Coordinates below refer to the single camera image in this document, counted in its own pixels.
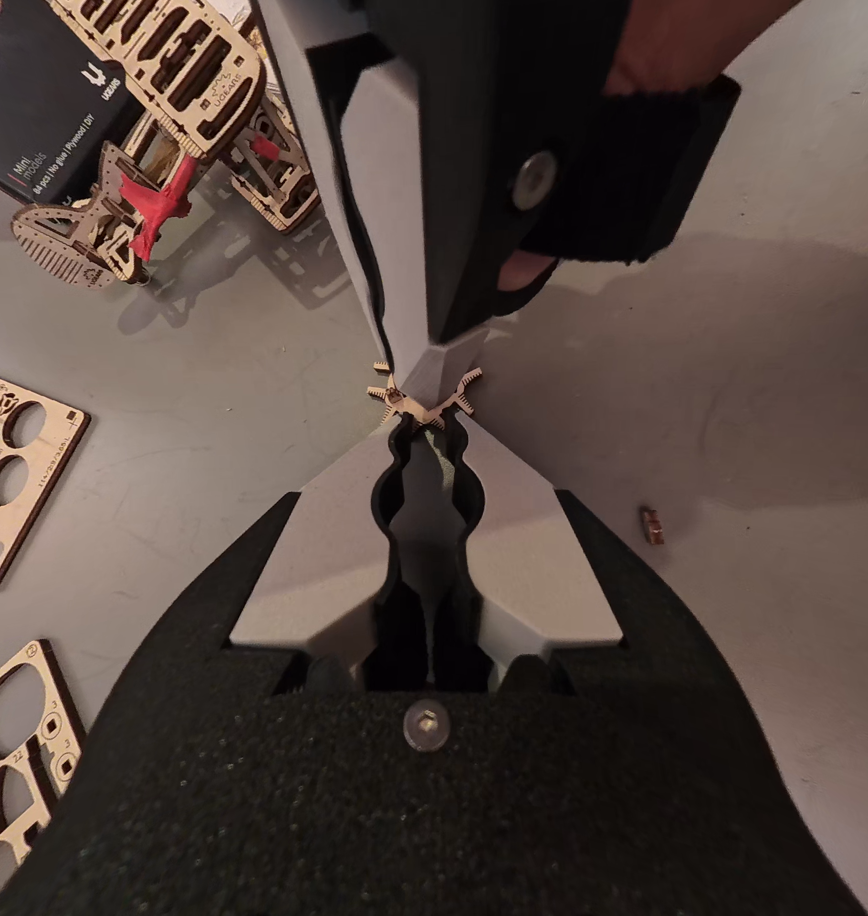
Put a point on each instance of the black model kit box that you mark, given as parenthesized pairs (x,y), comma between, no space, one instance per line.
(47,93)

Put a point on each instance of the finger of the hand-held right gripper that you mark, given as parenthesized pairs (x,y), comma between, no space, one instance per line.
(290,28)
(394,215)

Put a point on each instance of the wooden sheet with round holes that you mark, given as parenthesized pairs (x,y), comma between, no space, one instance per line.
(51,447)

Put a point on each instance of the wooden sheet with numbered cutouts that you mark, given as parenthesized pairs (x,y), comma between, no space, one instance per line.
(56,690)

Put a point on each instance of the person's right hand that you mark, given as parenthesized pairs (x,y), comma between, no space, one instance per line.
(677,36)

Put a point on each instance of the small red tape strip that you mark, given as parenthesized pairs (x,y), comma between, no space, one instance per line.
(265,149)

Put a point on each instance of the wooden model airplane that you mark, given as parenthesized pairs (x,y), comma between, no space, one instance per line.
(226,89)

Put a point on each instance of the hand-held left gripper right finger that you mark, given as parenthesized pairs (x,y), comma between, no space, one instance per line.
(541,565)

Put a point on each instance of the small brown wooden block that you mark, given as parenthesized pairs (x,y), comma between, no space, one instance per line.
(651,524)

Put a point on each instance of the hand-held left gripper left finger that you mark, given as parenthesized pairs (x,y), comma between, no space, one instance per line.
(312,565)

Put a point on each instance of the large red tape wad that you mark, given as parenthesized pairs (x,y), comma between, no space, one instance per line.
(154,204)

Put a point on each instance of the small wooden gear piece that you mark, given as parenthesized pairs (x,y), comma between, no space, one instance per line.
(414,410)

